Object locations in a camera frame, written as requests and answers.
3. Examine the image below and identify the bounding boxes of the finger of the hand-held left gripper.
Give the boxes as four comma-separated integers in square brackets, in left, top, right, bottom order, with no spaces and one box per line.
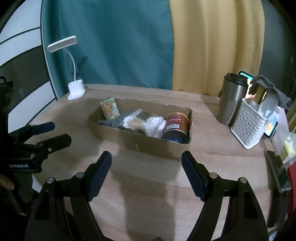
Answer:
[9,122,56,142]
[30,133,73,163]

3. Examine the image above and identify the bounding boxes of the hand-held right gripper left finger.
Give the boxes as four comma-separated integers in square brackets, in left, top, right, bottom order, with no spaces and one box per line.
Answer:
[24,151,113,241]

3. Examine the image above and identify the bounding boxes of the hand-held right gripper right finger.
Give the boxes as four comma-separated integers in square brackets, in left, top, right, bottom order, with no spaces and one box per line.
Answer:
[181,151,270,241]

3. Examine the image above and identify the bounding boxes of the cardboard box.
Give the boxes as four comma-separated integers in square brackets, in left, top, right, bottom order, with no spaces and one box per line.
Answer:
[87,98,193,161]

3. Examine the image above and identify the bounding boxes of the grey knit glove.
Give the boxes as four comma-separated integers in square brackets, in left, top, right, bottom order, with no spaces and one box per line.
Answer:
[97,111,137,130]

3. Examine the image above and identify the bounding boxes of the red can with yellow lid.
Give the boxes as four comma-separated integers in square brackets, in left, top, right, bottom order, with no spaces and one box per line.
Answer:
[162,112,190,143]

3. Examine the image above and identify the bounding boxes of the cartoon tissue pack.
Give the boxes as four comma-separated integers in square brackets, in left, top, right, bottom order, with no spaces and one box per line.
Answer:
[100,97,121,120]

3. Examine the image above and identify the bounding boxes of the bag of cotton swabs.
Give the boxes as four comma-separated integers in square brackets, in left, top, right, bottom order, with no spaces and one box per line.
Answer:
[122,113,166,138]

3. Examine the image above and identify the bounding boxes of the clear snack bag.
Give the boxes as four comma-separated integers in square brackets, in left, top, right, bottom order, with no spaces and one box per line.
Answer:
[133,109,151,119]

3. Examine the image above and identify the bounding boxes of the person's left hand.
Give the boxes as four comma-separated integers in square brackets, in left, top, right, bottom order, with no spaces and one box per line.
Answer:
[0,174,15,191]

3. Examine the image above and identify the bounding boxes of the white desk lamp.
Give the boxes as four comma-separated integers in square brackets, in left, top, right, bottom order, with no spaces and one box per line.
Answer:
[47,35,86,101]

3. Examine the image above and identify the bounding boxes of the white perforated basket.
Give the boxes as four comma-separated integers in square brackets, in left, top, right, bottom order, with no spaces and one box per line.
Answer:
[231,98,269,149]

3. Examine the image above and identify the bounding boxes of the dark book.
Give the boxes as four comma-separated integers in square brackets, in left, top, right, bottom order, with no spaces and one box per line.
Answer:
[264,150,292,193]

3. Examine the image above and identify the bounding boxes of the steel travel tumbler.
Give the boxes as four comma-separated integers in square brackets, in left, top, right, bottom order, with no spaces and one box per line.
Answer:
[217,72,250,126]

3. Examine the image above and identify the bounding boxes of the lit phone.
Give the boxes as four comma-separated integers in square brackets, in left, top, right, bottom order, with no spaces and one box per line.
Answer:
[238,70,279,139]

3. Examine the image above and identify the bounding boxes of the red box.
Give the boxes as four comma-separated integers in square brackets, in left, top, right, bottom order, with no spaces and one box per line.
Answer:
[287,162,296,209]

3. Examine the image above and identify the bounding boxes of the yellow sticky notes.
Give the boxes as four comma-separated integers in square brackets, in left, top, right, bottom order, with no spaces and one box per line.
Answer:
[284,137,296,158]

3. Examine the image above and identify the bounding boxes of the yellow bottle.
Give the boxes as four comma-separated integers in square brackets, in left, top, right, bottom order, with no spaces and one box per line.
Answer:
[254,86,266,105]

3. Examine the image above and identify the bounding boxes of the clear plastic bag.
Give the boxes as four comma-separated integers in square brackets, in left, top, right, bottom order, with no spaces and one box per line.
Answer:
[259,95,279,118]

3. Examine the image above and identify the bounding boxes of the teal curtain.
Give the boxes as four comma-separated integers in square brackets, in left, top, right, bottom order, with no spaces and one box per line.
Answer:
[40,0,175,98]

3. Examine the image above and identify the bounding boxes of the dark grey cloth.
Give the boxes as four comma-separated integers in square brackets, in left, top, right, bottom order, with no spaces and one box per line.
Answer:
[248,75,292,109]

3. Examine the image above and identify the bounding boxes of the yellow curtain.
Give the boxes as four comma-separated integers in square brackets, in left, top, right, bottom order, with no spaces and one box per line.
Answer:
[169,0,265,96]

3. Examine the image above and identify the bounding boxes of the grey curtain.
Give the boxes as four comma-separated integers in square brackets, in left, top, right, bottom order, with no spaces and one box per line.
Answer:
[259,0,296,93]

